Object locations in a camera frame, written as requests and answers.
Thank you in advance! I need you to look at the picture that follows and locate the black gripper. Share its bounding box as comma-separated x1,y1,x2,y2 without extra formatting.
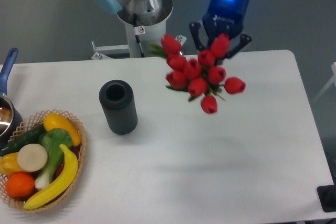
188,0,252,59

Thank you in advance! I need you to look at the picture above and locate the red tulip bouquet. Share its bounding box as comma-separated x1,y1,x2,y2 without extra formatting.
149,34,246,114

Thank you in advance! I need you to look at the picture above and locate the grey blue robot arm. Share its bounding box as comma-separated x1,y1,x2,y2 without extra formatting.
94,0,251,59

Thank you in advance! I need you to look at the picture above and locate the dark grey ribbed vase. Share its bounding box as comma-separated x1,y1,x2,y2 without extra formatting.
99,80,138,135

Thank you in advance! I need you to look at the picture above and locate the white object at right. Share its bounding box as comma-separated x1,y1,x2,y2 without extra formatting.
312,62,335,103

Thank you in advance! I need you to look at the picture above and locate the yellow squash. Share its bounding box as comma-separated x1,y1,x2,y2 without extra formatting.
43,113,81,146

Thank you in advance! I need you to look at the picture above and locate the black device at edge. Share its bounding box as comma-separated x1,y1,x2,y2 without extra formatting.
317,185,335,212

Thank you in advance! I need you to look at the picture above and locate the green bok choy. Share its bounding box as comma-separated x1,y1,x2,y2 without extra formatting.
35,128,72,190

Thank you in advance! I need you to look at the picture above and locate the woven wicker basket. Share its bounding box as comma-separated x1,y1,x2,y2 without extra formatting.
1,109,87,213

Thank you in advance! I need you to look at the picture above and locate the green cucumber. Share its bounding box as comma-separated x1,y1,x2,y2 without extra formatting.
1,124,46,157

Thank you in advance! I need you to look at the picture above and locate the yellow banana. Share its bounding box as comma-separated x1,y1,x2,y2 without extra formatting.
23,144,78,210

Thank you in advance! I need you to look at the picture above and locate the beige round disc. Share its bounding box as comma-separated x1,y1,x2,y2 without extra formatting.
17,144,48,172

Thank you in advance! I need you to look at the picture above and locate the yellow bell pepper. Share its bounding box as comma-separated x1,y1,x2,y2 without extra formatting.
1,152,24,176

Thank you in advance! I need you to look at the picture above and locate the orange fruit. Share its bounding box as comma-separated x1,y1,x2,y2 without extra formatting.
5,172,35,198

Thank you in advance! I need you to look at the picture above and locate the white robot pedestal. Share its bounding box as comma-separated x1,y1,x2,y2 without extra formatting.
94,0,173,58

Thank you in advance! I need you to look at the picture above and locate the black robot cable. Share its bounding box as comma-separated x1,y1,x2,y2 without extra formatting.
132,13,145,58

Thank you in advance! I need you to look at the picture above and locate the blue handled saucepan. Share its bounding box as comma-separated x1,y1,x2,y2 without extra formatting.
1,48,23,149

